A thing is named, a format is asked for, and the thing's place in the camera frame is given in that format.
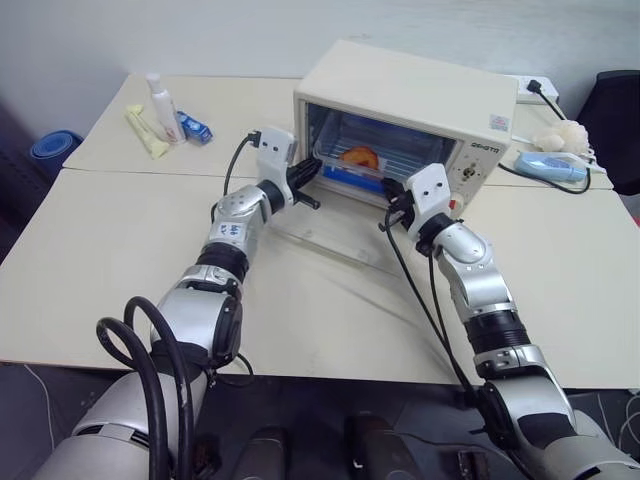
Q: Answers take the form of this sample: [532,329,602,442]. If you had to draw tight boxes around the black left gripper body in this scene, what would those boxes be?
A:
[285,162,307,195]

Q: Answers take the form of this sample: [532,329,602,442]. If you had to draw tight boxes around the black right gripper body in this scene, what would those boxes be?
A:
[389,182,417,227]

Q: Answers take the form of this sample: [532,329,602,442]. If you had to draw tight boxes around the glass toaster oven door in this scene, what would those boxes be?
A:
[269,188,419,274]

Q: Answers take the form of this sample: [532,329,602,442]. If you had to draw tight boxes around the orange food piece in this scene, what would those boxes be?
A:
[338,145,382,172]

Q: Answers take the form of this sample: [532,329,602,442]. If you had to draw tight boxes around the cream toaster oven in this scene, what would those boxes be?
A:
[293,38,521,219]

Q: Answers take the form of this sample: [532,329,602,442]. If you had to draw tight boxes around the small blue carton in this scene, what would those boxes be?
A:
[175,110,215,146]

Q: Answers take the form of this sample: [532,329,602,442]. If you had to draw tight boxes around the light blue handheld device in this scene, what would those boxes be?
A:
[514,151,585,183]

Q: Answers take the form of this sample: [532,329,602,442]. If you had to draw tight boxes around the white tube red print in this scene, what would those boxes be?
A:
[145,72,188,147]

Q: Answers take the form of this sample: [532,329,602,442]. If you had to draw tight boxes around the pale yellow packet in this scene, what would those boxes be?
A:
[125,103,160,135]
[123,110,170,161]

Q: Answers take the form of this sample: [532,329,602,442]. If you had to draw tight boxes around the white fluffy bath sponge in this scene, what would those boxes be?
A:
[531,120,592,155]

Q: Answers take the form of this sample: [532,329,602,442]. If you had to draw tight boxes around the white power strip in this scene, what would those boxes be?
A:
[514,75,561,106]

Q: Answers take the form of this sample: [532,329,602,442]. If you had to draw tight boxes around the black chair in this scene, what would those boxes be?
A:
[576,69,640,197]

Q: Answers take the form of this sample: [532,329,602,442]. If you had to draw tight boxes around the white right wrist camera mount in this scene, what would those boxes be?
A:
[403,163,452,242]

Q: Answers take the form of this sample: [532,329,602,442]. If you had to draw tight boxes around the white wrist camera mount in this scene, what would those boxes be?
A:
[253,126,298,195]
[403,163,452,242]

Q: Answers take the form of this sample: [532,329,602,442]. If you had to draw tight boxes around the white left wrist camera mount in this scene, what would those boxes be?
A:
[253,126,298,195]

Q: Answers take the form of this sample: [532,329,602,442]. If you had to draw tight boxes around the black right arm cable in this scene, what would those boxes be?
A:
[377,207,490,437]

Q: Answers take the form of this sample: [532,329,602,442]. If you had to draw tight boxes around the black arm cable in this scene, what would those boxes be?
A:
[377,207,490,437]
[95,129,262,480]

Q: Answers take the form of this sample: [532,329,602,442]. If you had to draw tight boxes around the black oven power cable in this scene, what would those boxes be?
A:
[498,79,609,196]

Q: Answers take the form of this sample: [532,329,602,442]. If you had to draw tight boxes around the thin black wire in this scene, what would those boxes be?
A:
[208,351,256,387]

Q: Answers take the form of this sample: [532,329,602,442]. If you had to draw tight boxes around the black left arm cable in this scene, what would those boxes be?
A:
[95,129,262,480]

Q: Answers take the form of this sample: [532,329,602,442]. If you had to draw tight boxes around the white floor cable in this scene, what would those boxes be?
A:
[23,363,57,449]
[579,387,640,454]

